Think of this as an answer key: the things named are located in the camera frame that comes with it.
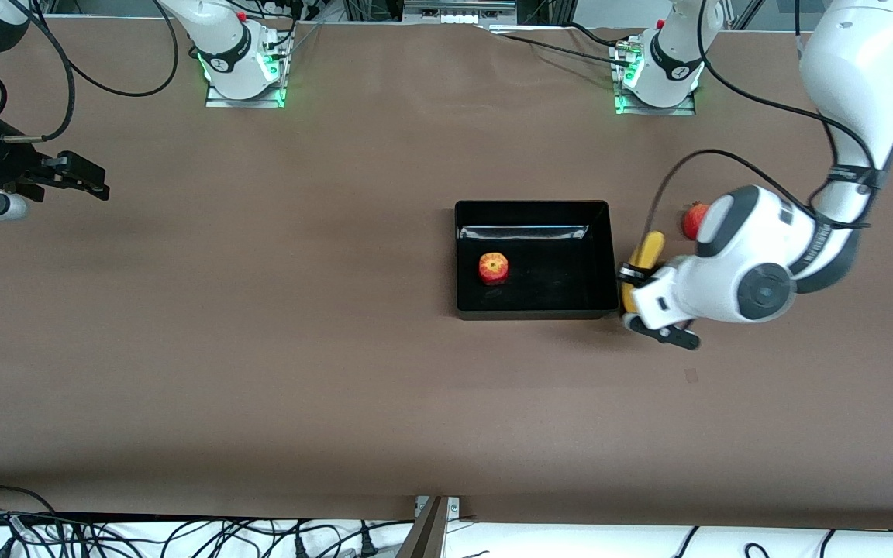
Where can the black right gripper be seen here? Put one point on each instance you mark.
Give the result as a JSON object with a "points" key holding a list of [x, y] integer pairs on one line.
{"points": [[6, 164]]}

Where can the yellow banana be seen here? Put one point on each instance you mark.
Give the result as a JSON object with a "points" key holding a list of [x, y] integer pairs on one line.
{"points": [[650, 249]]}

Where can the black plastic box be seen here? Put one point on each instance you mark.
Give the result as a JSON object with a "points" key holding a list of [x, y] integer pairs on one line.
{"points": [[555, 287]]}

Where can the red yellow apple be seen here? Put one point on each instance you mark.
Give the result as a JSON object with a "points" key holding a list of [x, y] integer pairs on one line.
{"points": [[494, 268]]}

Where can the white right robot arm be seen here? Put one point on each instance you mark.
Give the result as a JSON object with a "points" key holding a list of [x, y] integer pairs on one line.
{"points": [[218, 39]]}

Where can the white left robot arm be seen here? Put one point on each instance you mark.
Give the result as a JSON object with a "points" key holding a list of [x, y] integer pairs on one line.
{"points": [[857, 62]]}

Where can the red pomegranate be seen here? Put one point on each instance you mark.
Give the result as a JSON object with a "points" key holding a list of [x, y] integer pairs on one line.
{"points": [[693, 222]]}

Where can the table cover sheet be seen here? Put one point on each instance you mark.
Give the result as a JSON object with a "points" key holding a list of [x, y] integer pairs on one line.
{"points": [[183, 349]]}

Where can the white power strip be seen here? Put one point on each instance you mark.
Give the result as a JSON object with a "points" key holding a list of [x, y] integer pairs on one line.
{"points": [[458, 12]]}

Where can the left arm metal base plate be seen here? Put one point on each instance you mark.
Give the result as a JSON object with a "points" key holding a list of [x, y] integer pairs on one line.
{"points": [[625, 105]]}

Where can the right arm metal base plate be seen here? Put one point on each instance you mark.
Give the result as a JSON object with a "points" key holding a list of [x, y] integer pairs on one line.
{"points": [[218, 102]]}

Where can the small metal bracket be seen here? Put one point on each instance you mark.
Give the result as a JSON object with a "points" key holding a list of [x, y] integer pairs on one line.
{"points": [[453, 508]]}

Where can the aluminium profile post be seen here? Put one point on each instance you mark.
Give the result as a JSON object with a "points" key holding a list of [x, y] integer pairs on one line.
{"points": [[425, 535]]}

